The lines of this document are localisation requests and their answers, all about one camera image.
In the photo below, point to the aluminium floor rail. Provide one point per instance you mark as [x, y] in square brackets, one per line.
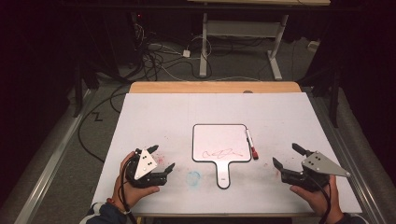
[351, 161]
[49, 161]

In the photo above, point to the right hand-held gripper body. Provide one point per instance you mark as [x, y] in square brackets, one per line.
[314, 169]

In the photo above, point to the white marker with red cap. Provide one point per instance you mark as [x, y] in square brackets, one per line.
[250, 141]

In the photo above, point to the person's right hand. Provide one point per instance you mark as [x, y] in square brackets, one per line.
[323, 202]

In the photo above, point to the white power adapter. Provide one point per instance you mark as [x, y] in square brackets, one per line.
[186, 53]

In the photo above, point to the person's left hand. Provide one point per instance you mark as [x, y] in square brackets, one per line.
[123, 193]

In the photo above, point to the white paddle whiteboard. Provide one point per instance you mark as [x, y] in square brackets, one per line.
[218, 140]

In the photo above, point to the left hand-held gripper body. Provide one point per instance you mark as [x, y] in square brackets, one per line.
[144, 165]

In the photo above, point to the small white box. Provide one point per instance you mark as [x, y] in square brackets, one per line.
[313, 45]

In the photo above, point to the white desk frame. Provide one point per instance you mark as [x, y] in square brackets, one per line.
[243, 28]

